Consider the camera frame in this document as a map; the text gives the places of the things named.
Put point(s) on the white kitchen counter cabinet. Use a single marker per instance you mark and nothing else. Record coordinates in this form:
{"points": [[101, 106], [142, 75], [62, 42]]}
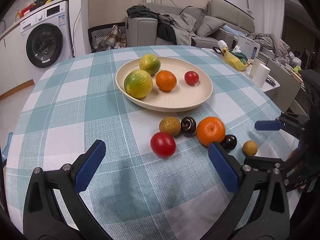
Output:
{"points": [[14, 63]]}

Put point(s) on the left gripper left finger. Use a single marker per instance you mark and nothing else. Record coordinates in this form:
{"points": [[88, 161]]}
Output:
{"points": [[53, 208]]}

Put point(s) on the white paper roll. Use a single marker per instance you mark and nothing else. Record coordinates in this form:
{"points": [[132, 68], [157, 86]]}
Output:
{"points": [[260, 75]]}

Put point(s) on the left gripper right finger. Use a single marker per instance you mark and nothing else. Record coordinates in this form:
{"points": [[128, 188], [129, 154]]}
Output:
{"points": [[270, 217]]}

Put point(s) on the white washing machine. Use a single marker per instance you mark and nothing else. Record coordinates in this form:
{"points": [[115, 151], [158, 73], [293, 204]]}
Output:
{"points": [[47, 36]]}

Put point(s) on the grey cushion back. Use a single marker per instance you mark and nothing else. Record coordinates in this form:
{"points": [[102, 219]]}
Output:
{"points": [[197, 14]]}

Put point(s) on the black patterned chair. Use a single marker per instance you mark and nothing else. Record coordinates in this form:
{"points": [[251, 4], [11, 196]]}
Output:
{"points": [[97, 33]]}

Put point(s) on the plaid cloth on chair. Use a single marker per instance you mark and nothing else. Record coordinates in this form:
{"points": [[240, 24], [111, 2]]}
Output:
{"points": [[114, 40]]}

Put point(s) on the dark clothes pile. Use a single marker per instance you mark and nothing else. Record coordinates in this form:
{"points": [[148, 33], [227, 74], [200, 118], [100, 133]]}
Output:
{"points": [[147, 28]]}

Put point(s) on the white box appliance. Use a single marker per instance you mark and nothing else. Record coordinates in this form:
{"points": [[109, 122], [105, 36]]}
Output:
{"points": [[248, 47]]}

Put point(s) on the grey cushion front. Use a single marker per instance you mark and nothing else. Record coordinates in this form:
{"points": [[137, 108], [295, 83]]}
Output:
{"points": [[209, 25]]}

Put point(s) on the dark plum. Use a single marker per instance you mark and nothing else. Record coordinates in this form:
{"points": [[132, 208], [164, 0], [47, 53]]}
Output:
{"points": [[229, 143], [188, 126]]}

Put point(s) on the yellow bag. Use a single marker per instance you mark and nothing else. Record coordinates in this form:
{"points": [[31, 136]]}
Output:
{"points": [[235, 62]]}

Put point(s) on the orange tangerine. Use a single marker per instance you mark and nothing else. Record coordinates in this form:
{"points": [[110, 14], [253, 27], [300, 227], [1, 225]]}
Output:
{"points": [[210, 129], [166, 81]]}

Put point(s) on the grey sofa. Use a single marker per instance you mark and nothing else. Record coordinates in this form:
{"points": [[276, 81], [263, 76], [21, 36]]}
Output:
{"points": [[237, 22]]}

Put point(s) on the green-yellow citrus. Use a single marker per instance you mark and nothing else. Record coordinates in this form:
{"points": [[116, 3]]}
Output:
{"points": [[138, 84], [150, 63]]}

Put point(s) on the tan longan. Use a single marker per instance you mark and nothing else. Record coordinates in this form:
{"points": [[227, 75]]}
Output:
{"points": [[250, 148], [170, 125]]}

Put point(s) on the red tomato large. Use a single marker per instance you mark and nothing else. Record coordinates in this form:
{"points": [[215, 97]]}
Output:
{"points": [[163, 144]]}

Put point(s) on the grey cushion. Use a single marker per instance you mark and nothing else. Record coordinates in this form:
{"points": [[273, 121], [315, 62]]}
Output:
{"points": [[197, 14], [209, 25]]}

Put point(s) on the red tomato small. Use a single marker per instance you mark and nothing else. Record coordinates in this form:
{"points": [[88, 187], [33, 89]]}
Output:
{"points": [[191, 78]]}

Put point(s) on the cream round plate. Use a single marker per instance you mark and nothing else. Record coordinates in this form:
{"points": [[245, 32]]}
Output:
{"points": [[177, 86]]}

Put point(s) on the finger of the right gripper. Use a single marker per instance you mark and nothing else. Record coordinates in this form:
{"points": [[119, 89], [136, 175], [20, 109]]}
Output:
{"points": [[274, 125]]}

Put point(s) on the teal checkered tablecloth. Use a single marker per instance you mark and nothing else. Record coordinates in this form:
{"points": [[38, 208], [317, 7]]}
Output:
{"points": [[135, 194]]}

